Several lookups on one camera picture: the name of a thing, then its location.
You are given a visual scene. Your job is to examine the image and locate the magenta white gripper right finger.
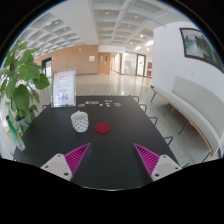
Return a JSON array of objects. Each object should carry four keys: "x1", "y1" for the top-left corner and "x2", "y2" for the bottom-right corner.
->
[{"x1": 134, "y1": 143, "x2": 182, "y2": 181}]

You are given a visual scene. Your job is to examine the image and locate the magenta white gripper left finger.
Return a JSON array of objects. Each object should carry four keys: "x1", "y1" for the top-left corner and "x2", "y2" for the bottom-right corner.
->
[{"x1": 41, "y1": 143, "x2": 90, "y2": 181}]

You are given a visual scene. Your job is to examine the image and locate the black chair right near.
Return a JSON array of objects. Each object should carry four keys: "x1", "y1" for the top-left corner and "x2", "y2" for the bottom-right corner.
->
[{"x1": 164, "y1": 136, "x2": 173, "y2": 145}]

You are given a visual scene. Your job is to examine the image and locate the black chair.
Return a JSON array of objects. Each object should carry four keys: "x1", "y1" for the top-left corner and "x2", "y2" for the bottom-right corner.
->
[
  {"x1": 139, "y1": 104, "x2": 147, "y2": 112},
  {"x1": 164, "y1": 136, "x2": 173, "y2": 145},
  {"x1": 149, "y1": 116, "x2": 158, "y2": 125}
]

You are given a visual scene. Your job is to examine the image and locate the white polka dot mug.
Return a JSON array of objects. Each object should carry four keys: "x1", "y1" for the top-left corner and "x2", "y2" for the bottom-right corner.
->
[{"x1": 71, "y1": 111, "x2": 89, "y2": 133}]

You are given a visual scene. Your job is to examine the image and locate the black chair right middle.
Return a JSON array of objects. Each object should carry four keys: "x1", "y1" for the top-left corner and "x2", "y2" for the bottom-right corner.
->
[{"x1": 149, "y1": 116, "x2": 158, "y2": 125}]

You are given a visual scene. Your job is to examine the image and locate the red round coaster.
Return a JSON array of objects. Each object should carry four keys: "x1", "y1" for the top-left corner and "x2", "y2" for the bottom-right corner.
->
[{"x1": 95, "y1": 123, "x2": 111, "y2": 134}]

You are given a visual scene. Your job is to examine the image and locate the green plastic bottle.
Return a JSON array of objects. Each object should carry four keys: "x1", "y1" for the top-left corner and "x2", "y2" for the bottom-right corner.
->
[{"x1": 6, "y1": 116, "x2": 25, "y2": 151}]

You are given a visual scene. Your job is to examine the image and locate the black chair right far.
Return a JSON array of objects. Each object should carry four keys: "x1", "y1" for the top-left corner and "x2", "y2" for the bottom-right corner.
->
[{"x1": 139, "y1": 104, "x2": 147, "y2": 112}]

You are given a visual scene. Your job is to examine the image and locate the round coaster set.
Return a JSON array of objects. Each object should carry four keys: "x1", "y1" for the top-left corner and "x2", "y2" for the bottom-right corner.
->
[{"x1": 78, "y1": 101, "x2": 99, "y2": 107}]

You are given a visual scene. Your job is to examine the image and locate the long white bench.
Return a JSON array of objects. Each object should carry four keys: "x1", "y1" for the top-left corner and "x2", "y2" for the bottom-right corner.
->
[{"x1": 153, "y1": 76, "x2": 224, "y2": 154}]

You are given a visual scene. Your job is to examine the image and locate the acrylic sign stand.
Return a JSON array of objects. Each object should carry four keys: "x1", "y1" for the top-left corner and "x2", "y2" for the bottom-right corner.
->
[{"x1": 51, "y1": 70, "x2": 76, "y2": 108}]

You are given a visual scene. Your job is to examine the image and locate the green leafy potted plant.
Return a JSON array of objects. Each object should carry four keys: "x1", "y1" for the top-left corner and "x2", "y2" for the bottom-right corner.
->
[{"x1": 0, "y1": 39, "x2": 50, "y2": 133}]

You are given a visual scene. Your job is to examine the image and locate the framed landscape painting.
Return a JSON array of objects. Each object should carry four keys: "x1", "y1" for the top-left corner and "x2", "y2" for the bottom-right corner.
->
[{"x1": 180, "y1": 28, "x2": 224, "y2": 72}]

